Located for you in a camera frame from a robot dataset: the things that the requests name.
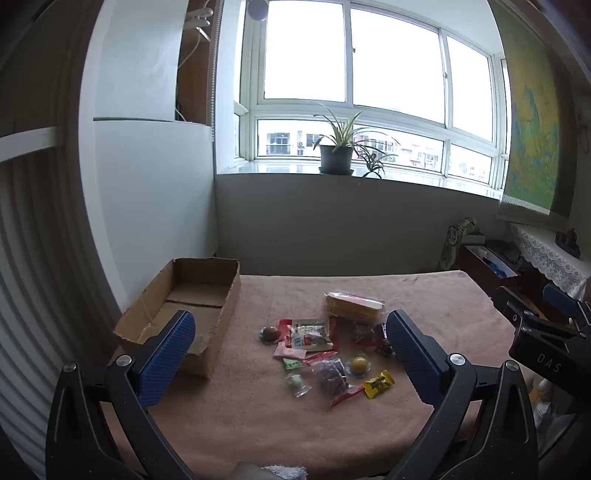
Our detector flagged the clear nut packet red ends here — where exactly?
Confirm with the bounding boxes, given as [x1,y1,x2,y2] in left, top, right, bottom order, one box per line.
[305,351,365,407]

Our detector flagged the yellow round candy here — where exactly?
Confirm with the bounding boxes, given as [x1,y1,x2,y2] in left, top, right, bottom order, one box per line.
[345,353,372,378]

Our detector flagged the potted spider plant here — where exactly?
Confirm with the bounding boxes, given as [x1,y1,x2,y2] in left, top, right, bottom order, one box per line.
[311,102,400,176]

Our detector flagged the dark red snack packet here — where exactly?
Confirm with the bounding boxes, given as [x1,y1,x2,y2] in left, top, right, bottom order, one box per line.
[352,322,376,347]

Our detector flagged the clear cracker packet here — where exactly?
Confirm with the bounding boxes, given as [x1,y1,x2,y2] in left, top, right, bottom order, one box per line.
[322,289,386,324]

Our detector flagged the white clip lamp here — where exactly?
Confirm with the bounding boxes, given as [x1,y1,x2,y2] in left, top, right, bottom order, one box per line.
[182,4,215,28]

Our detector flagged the pink candy packet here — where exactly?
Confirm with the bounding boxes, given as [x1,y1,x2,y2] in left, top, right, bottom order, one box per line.
[272,344,308,361]

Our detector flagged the dark chocolate bar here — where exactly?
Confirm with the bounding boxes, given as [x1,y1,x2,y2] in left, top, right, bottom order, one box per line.
[373,323,395,357]

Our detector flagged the red and white snack packet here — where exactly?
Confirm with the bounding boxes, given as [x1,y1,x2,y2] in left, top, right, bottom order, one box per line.
[277,318,340,354]

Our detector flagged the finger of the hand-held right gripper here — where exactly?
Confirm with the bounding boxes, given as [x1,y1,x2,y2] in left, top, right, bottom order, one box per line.
[490,286,539,329]
[542,283,591,326]

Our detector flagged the dark wooden cabinet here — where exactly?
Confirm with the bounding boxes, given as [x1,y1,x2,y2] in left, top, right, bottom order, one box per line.
[455,242,522,301]

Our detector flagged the white lace cloth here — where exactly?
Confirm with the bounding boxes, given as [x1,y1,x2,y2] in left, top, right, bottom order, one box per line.
[508,224,591,301]

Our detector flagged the dark figurine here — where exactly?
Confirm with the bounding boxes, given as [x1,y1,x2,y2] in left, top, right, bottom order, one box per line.
[554,227,581,258]

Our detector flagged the brown cardboard box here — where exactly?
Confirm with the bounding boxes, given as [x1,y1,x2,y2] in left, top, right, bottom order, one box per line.
[113,257,242,380]

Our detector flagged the green printed box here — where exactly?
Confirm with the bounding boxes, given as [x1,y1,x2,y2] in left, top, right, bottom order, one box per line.
[438,216,481,271]

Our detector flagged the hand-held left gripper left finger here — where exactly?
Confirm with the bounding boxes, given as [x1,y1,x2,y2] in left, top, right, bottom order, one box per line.
[45,310,197,480]

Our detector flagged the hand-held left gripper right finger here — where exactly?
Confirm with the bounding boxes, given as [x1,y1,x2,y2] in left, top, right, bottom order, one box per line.
[385,309,540,480]

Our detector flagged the yellow candy packet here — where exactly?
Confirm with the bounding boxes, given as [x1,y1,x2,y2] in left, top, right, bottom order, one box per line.
[362,370,395,400]

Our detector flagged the white towel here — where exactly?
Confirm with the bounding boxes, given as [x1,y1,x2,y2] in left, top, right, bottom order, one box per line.
[261,464,308,480]

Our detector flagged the wall map poster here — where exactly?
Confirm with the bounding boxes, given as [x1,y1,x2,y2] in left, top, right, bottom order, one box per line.
[489,0,578,217]

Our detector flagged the green round candy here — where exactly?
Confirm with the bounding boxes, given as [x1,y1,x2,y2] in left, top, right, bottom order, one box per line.
[285,371,311,398]

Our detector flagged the wooden shelf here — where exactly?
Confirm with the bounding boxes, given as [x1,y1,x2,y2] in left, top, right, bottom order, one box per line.
[174,0,218,125]

